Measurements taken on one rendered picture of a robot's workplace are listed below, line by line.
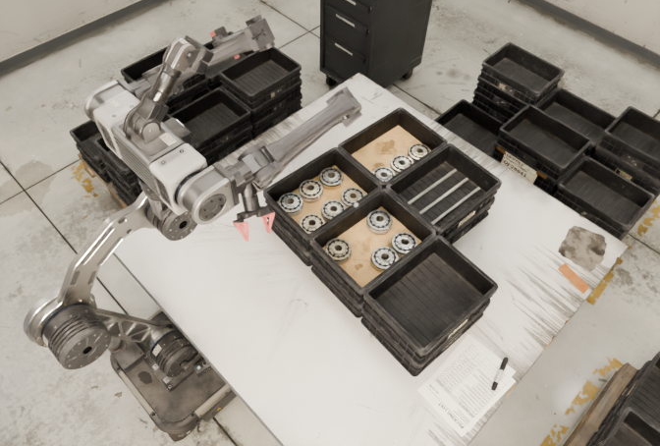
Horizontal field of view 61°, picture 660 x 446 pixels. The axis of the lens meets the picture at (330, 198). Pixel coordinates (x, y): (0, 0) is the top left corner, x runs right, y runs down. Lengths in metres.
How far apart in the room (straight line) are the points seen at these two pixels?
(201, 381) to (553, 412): 1.65
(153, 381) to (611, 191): 2.50
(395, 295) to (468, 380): 0.40
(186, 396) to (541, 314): 1.52
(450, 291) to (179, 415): 1.26
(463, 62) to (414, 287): 2.67
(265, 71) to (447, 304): 1.96
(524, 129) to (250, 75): 1.63
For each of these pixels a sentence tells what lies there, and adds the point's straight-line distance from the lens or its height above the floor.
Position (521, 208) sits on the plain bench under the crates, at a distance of 2.65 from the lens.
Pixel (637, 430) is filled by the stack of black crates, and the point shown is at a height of 0.40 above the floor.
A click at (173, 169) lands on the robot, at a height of 1.53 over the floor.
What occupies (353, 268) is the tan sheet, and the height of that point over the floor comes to 0.83.
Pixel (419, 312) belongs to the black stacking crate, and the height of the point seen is 0.83.
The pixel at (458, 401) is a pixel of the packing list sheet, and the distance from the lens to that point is 2.13.
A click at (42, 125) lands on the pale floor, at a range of 4.25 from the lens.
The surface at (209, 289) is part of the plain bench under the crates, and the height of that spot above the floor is 0.70.
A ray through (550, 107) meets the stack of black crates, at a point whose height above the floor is 0.38.
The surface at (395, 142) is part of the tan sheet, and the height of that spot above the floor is 0.83.
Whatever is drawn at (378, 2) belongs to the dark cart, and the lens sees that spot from 3.43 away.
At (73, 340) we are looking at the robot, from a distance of 2.02.
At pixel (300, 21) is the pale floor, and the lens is 4.80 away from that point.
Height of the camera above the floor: 2.67
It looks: 51 degrees down
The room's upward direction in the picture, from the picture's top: 2 degrees clockwise
